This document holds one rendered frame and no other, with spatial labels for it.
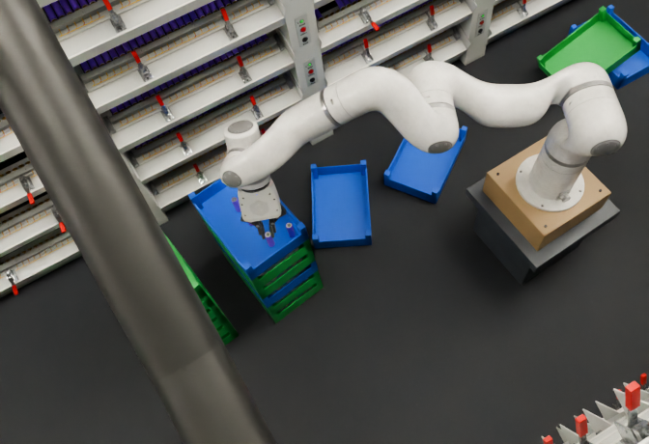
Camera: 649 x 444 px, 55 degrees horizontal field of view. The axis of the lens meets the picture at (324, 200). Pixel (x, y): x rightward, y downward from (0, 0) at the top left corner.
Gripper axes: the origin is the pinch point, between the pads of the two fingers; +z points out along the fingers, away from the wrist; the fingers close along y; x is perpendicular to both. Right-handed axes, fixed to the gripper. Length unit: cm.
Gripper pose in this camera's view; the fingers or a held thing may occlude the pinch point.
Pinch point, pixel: (267, 229)
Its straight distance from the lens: 166.5
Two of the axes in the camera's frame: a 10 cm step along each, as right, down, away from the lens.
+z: 1.5, 7.9, 5.9
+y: 9.9, -1.6, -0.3
